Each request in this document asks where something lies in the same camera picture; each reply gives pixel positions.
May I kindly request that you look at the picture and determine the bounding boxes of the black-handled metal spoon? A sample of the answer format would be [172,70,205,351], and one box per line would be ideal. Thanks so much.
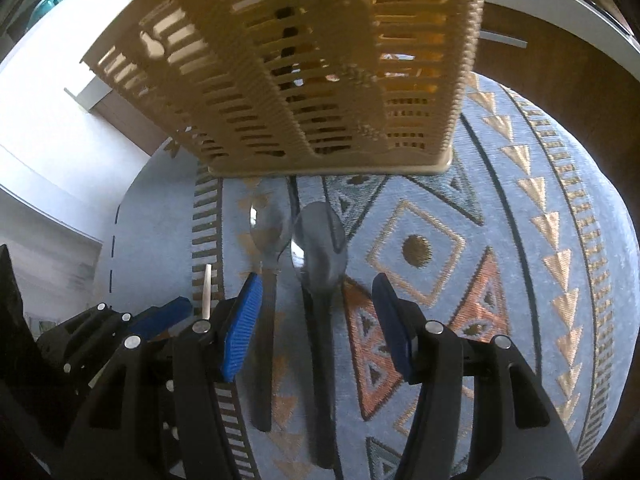
[290,201,348,470]
[248,194,292,433]

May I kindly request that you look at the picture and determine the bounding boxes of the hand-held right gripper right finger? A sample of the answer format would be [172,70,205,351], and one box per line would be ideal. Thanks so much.
[371,272,583,480]

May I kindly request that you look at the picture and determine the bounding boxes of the beige slotted utensil basket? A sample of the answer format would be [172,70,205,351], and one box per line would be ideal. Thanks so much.
[81,0,487,179]

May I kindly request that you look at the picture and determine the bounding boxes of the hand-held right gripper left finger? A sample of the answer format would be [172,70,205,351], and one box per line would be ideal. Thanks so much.
[60,272,264,480]

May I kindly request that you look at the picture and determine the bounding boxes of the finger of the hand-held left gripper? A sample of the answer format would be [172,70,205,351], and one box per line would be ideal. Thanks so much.
[37,296,194,368]
[149,337,178,443]

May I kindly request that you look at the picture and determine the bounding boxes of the blue patterned table mat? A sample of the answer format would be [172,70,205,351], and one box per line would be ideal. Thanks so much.
[107,72,635,480]

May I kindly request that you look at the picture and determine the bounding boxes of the wooden chopstick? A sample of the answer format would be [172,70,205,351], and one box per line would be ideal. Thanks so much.
[201,264,213,322]

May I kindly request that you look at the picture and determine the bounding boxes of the silver cabinet handle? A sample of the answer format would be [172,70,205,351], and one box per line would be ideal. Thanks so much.
[479,30,529,51]

